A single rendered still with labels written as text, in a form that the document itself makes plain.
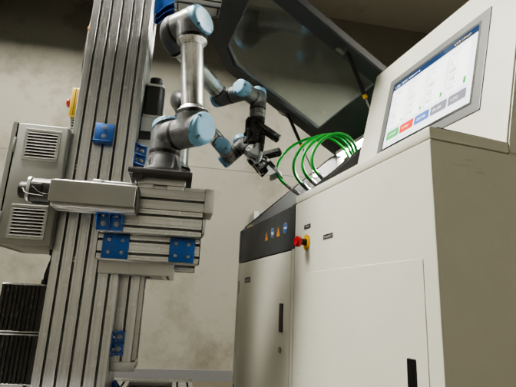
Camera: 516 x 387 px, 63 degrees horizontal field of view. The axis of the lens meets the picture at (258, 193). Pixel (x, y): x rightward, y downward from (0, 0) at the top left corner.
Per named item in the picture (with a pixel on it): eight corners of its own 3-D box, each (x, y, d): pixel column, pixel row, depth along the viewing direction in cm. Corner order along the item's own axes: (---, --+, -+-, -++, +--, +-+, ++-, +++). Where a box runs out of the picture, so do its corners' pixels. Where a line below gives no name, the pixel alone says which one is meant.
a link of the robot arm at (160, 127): (164, 160, 171) (167, 128, 174) (190, 154, 163) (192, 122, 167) (141, 150, 161) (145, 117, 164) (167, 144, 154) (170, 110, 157)
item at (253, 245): (240, 262, 211) (242, 230, 215) (249, 262, 212) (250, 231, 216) (289, 249, 154) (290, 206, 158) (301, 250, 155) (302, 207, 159)
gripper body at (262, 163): (262, 178, 215) (249, 164, 222) (276, 167, 216) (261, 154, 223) (259, 170, 209) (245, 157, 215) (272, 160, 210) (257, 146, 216)
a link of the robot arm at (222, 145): (176, 77, 219) (235, 141, 205) (183, 87, 230) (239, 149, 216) (159, 91, 219) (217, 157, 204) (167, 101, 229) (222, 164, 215)
